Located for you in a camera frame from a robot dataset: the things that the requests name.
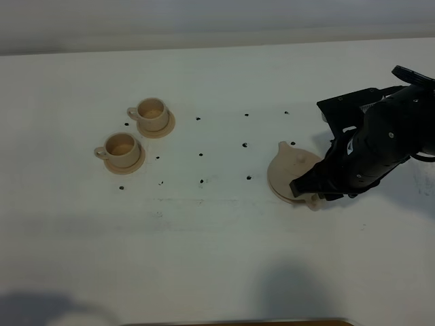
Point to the far beige teacup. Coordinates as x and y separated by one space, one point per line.
151 115

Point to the round beige teapot coaster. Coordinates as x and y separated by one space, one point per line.
288 200

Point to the beige teapot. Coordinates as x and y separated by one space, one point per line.
289 164

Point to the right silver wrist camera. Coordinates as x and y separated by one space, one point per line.
348 110

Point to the far beige saucer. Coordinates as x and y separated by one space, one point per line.
160 133

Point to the beige saucer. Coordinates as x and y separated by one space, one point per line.
160 133
139 163

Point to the near beige saucer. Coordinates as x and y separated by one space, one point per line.
139 163

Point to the beige teacup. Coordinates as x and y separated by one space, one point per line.
121 150
151 115

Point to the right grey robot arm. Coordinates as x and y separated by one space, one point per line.
408 116

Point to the near beige teacup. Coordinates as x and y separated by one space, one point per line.
121 150

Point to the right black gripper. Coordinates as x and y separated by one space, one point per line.
355 163

